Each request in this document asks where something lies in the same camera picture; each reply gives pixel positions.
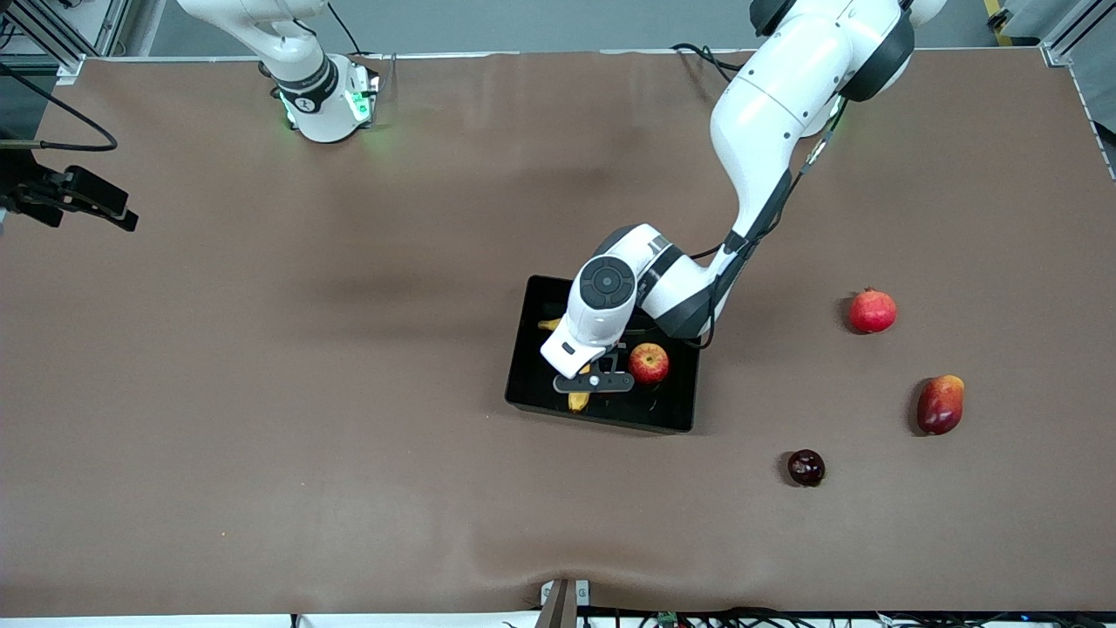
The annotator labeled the red yellow mango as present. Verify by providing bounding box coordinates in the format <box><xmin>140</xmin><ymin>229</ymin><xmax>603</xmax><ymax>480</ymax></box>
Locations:
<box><xmin>915</xmin><ymin>375</ymin><xmax>966</xmax><ymax>436</ymax></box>

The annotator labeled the black plastic box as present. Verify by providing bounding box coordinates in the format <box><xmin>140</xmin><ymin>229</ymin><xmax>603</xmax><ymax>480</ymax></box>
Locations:
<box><xmin>505</xmin><ymin>275</ymin><xmax>704</xmax><ymax>435</ymax></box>

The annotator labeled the metal bracket with brown post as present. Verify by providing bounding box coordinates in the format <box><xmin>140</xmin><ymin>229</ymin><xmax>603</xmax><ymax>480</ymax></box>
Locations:
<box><xmin>538</xmin><ymin>577</ymin><xmax>592</xmax><ymax>628</ymax></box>

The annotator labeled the aluminium frame profile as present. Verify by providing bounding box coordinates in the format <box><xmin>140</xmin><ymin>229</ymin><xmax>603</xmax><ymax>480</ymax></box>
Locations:
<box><xmin>1042</xmin><ymin>0</ymin><xmax>1116</xmax><ymax>67</ymax></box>
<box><xmin>0</xmin><ymin>0</ymin><xmax>132</xmax><ymax>79</ymax></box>

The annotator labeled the red yellow apple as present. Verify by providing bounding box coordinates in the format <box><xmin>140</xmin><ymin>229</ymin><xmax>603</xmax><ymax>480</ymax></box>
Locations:
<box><xmin>629</xmin><ymin>343</ymin><xmax>670</xmax><ymax>386</ymax></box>

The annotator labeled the red pomegranate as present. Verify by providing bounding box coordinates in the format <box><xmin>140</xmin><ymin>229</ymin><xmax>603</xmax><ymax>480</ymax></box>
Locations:
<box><xmin>848</xmin><ymin>288</ymin><xmax>898</xmax><ymax>335</ymax></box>

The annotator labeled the black arm base cable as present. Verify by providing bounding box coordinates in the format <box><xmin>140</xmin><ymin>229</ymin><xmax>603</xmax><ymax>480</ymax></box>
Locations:
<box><xmin>670</xmin><ymin>41</ymin><xmax>751</xmax><ymax>78</ymax></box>
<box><xmin>326</xmin><ymin>0</ymin><xmax>367</xmax><ymax>58</ymax></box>

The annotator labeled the black right arm base cable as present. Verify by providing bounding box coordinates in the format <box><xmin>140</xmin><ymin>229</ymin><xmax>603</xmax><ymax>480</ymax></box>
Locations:
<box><xmin>326</xmin><ymin>0</ymin><xmax>367</xmax><ymax>58</ymax></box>

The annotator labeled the brown table cover sheet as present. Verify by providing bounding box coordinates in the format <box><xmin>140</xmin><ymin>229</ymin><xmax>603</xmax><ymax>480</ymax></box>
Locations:
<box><xmin>0</xmin><ymin>48</ymin><xmax>1116</xmax><ymax>617</ymax></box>

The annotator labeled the dark purple mangosteen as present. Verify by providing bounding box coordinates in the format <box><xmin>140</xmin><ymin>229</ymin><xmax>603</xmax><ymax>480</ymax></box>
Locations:
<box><xmin>787</xmin><ymin>449</ymin><xmax>827</xmax><ymax>488</ymax></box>

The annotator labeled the yellow banana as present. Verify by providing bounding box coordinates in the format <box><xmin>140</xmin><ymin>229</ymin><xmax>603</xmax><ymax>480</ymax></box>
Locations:
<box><xmin>537</xmin><ymin>317</ymin><xmax>594</xmax><ymax>413</ymax></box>

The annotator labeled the black left arm base cable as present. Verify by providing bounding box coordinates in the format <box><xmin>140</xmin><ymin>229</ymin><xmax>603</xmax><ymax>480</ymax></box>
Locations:
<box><xmin>670</xmin><ymin>41</ymin><xmax>751</xmax><ymax>78</ymax></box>

